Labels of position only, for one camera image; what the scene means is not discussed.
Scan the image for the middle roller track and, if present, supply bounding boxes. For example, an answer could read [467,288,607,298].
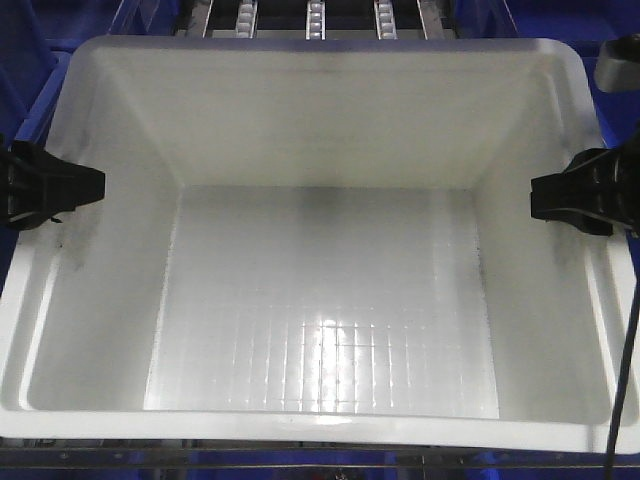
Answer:
[305,0,326,40]

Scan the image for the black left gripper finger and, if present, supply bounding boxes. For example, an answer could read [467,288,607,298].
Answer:
[7,212,61,231]
[1,140,106,223]

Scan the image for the blue bin near right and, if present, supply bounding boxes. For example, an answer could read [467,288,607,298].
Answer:
[582,56,639,455]

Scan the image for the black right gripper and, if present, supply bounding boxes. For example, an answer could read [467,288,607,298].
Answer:
[530,142,639,236]

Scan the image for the blue bin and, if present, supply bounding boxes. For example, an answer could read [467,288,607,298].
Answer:
[582,56,639,455]
[1,51,71,148]

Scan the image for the roller track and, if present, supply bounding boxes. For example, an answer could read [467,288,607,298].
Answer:
[235,0,258,39]
[305,0,326,40]
[373,0,398,40]

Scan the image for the black right cable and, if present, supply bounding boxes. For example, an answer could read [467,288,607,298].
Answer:
[602,234,640,480]

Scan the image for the white plastic tote bin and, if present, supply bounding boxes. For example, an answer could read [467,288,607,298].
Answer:
[1,36,634,452]

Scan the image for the left roller track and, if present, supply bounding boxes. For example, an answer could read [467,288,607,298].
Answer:
[235,0,258,39]

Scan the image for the right roller track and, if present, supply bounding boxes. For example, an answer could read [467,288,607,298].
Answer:
[373,0,398,40]

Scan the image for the blue bin near left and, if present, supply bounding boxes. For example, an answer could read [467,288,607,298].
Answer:
[1,51,71,148]

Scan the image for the metal front shelf rail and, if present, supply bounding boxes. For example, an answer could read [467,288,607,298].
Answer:
[0,447,640,470]

